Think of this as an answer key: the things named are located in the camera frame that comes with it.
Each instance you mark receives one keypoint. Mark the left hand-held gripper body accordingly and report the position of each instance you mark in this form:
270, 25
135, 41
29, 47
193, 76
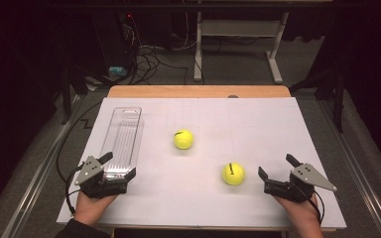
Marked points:
94, 186

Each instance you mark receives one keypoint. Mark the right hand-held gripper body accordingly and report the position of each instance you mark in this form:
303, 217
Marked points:
294, 190

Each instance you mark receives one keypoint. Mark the clear plastic container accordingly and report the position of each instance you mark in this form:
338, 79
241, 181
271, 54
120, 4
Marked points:
123, 140

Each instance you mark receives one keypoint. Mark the yellow tennis ball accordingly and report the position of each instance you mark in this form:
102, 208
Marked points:
233, 174
183, 139

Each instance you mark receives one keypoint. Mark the person's left hand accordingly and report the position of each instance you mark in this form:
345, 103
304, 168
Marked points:
91, 208

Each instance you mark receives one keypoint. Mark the person's right hand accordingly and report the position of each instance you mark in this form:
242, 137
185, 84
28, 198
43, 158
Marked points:
304, 213

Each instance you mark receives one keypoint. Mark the white board sheet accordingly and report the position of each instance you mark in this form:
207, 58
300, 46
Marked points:
211, 205

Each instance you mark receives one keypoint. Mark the black stand leg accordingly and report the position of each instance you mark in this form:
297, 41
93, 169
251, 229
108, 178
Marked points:
66, 95
338, 99

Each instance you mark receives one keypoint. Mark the teal object on floor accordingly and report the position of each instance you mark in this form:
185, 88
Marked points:
117, 70

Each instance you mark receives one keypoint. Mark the wooden table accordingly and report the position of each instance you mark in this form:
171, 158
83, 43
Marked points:
198, 91

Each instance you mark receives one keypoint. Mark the dark computer tower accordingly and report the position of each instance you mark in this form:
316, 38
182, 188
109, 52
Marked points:
112, 39

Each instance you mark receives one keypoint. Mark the metal floor rail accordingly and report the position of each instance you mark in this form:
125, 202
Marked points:
39, 172
360, 172

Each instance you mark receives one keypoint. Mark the white metal desk frame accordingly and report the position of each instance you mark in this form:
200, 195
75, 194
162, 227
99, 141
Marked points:
238, 28

